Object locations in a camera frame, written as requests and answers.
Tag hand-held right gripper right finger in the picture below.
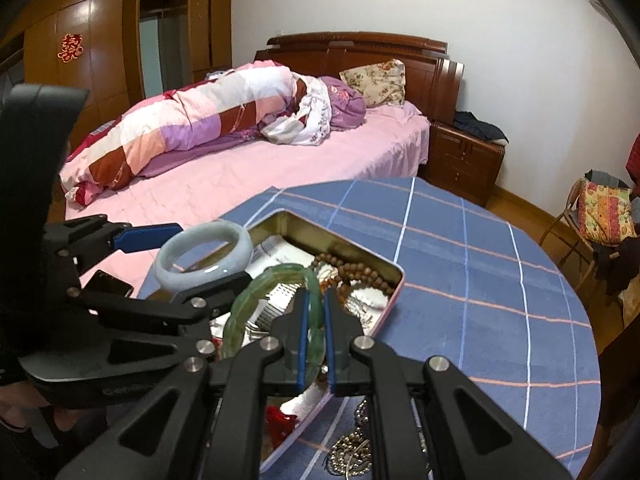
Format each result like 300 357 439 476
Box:
321 291 574 480

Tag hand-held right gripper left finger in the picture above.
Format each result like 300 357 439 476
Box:
54 287 313 480

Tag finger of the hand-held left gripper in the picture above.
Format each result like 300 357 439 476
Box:
67 270 254 325
42 214 184 273

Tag green jade bangle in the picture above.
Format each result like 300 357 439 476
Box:
221 263 326 391

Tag white jade bangle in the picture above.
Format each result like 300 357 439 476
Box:
154 220 255 298

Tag wooden bead strand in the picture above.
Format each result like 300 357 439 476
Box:
309 252 396 306

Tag pink metal tin box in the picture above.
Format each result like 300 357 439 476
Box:
207 208 406 471

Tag black smartphone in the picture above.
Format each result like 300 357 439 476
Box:
85 270 135 300

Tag printed paper leaflet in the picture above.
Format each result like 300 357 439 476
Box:
250 237 391 336

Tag red knot tassel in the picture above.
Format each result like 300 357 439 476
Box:
265 406 301 441

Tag bed with pink sheet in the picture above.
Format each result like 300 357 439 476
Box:
62 100 431 301

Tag pink patchwork quilt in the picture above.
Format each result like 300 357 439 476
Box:
59 60 308 206

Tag red paper-cut decoration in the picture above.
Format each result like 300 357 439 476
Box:
57 34 85 62

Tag blue plaid tablecloth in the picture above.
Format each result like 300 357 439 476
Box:
137 176 602 480

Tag wooden wardrobe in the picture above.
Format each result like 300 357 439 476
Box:
0 0 233 161

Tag white floral cloth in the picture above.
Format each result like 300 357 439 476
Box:
260 76 333 147

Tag wooden nightstand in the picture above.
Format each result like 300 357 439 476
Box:
427 120 506 208

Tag purple blanket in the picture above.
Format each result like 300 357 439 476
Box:
320 76 368 132

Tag floral pillow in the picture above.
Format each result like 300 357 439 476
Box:
339 59 407 108

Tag wooden chair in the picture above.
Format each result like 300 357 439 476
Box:
539 170 640 296

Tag dark folded clothes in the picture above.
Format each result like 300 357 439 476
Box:
452 110 510 143

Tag wooden headboard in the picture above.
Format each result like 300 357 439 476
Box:
254 31 466 123

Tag dark garment on chair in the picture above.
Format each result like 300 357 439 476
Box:
592 240 640 296

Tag colourful patterned cushion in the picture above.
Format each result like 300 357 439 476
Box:
575 178 638 247

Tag red quilted jacket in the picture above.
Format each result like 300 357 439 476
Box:
625 132 640 183

